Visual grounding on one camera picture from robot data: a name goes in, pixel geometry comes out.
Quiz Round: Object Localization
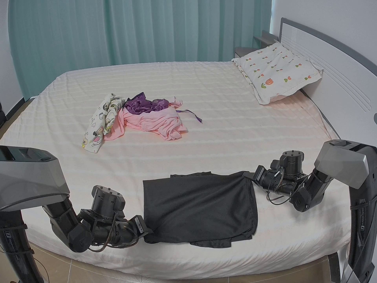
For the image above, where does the grey bedside table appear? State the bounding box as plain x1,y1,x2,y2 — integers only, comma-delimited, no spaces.
235,30,280,59

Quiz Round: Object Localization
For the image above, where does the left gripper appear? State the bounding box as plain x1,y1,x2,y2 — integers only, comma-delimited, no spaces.
113,215,154,245

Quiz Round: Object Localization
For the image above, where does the black cable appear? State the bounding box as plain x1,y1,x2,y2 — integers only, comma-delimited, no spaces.
266,187,292,206
88,236,139,253

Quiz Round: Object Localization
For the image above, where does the black garment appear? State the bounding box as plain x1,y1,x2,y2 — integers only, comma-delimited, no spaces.
142,171,259,248

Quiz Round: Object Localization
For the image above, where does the white printed garment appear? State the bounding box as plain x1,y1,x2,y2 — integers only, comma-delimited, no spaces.
81,93,125,153

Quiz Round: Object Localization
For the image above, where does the bed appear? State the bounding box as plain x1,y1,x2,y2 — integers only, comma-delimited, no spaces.
0,17,377,279

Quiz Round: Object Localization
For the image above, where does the blue-green curtain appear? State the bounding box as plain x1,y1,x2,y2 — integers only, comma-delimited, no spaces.
9,0,273,99

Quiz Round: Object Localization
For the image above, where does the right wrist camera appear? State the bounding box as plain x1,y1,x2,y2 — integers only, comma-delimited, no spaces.
269,159,285,173

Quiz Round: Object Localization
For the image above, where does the pink garment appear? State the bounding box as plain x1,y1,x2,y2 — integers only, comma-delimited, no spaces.
103,97,188,142

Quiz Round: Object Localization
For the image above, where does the white printed pillow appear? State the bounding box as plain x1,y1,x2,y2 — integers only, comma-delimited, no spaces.
231,41,324,105

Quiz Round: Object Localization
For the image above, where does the purple garment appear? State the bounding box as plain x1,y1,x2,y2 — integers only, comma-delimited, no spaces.
124,92,204,124

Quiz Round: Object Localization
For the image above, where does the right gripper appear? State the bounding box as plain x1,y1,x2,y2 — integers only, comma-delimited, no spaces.
253,165,285,193

